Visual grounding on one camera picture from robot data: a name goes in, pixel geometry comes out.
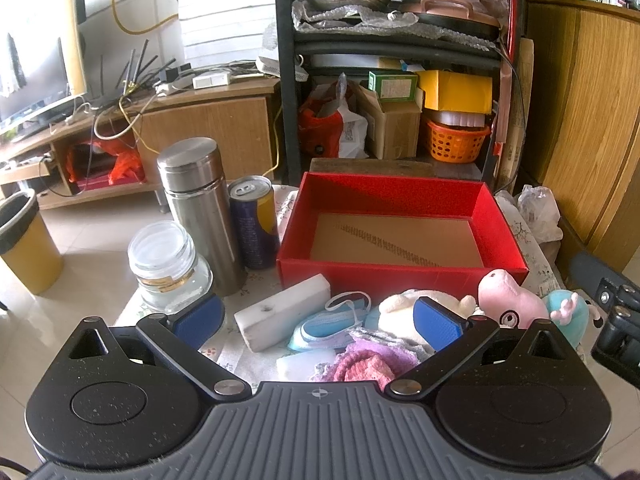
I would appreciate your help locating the television screen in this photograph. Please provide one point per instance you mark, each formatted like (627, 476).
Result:
(42, 59)

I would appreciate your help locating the red white plastic bag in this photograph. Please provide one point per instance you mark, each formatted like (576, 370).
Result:
(327, 127)

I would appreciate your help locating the blue face mask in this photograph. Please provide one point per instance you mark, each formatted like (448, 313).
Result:
(330, 328)

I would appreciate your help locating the green small box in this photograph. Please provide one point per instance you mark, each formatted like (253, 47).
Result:
(393, 87)

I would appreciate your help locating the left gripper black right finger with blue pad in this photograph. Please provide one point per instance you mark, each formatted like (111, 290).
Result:
(456, 342)

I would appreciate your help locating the yellow trash bin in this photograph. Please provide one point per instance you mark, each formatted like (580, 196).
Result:
(27, 247)

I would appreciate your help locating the pink knitted yarn item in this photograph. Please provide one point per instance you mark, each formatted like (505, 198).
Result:
(368, 362)

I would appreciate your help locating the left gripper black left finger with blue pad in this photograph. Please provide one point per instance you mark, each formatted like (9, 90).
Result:
(175, 340)

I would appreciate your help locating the wooden TV cabinet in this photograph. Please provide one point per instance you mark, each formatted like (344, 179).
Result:
(242, 117)

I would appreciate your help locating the white power adapter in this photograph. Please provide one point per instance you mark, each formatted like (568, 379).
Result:
(211, 79)

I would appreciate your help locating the purple knitted cloth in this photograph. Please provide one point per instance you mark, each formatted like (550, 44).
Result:
(419, 350)

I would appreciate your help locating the cream plush toy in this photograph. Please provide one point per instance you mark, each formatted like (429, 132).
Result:
(395, 313)

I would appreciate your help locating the blue yellow drink can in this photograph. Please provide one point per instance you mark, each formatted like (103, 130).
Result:
(254, 215)

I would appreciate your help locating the red cardboard box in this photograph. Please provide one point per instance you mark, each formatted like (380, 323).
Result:
(384, 235)

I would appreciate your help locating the wooden cupboard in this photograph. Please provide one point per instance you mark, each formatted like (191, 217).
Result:
(582, 137)

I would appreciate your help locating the yellow box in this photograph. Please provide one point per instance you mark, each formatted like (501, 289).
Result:
(454, 92)

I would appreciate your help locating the white foam block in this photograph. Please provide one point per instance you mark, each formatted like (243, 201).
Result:
(268, 322)

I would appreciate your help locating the pink pig plush toy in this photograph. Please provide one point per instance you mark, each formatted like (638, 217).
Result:
(501, 298)

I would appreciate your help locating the dark wooden stool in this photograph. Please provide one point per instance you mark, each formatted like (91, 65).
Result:
(372, 167)

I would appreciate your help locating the brown cardboard box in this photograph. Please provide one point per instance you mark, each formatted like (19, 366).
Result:
(393, 127)

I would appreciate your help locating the orange plastic basket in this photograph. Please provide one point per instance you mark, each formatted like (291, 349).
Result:
(453, 145)

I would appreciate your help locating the black metal shelf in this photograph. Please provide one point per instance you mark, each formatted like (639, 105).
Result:
(292, 44)

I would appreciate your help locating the pink pot lid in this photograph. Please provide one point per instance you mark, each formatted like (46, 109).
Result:
(442, 12)

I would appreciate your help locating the steel thermos flask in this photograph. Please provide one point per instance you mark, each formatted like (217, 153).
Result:
(196, 189)

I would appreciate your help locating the clear glass jar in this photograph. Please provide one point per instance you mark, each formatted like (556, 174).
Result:
(171, 274)

